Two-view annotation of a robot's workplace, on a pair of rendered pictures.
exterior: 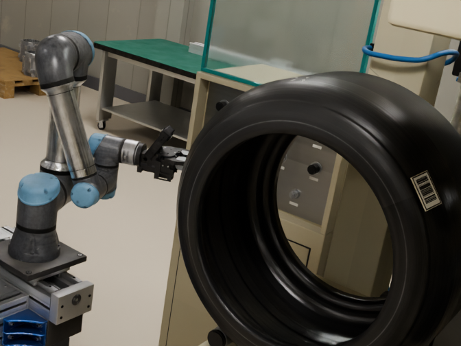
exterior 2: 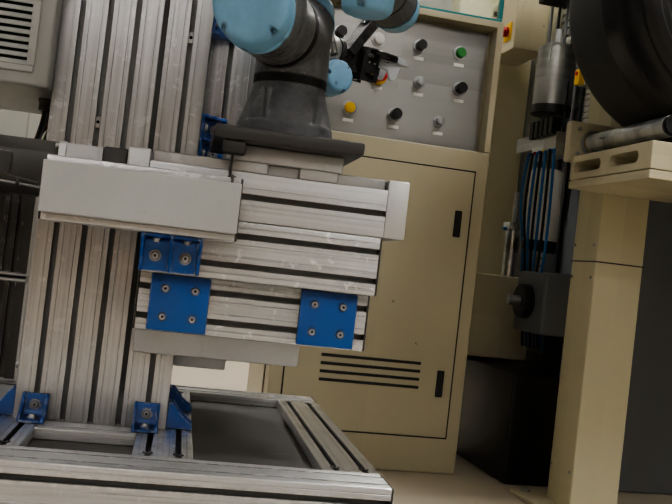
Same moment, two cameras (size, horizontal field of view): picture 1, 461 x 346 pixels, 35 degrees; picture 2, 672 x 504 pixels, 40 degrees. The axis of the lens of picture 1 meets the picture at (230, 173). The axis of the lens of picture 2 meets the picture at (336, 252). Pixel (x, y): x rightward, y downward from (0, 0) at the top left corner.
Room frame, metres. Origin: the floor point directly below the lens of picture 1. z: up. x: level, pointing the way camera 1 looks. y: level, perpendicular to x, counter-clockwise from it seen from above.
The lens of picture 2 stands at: (0.44, 1.75, 0.53)
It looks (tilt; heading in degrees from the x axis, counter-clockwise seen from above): 1 degrees up; 316
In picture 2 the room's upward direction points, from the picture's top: 7 degrees clockwise
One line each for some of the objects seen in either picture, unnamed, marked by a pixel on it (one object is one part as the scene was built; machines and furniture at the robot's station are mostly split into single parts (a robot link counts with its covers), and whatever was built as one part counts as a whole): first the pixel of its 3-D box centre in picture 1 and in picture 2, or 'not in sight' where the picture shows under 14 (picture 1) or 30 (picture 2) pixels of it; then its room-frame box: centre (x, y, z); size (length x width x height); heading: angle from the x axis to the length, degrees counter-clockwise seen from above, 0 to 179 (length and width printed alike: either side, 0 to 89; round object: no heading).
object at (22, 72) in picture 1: (5, 60); not in sight; (6.85, 2.30, 0.18); 1.30 x 0.90 x 0.36; 56
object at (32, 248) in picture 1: (35, 236); not in sight; (1.98, 0.54, 0.77); 0.15 x 0.15 x 0.10
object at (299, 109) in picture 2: not in sight; (286, 110); (1.57, 0.82, 0.77); 0.15 x 0.15 x 0.10
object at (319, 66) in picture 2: not in sight; (293, 36); (1.56, 0.83, 0.88); 0.13 x 0.12 x 0.14; 120
